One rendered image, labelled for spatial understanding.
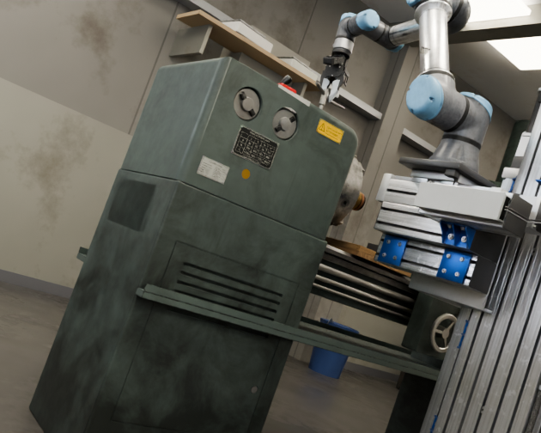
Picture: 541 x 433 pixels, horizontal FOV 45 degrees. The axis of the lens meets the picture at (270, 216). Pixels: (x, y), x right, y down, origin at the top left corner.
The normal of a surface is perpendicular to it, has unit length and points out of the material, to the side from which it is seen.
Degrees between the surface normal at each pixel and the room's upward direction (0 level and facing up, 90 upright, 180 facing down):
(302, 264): 90
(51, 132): 90
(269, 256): 90
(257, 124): 90
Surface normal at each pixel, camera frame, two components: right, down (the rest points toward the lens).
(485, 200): -0.74, -0.31
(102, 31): 0.58, 0.14
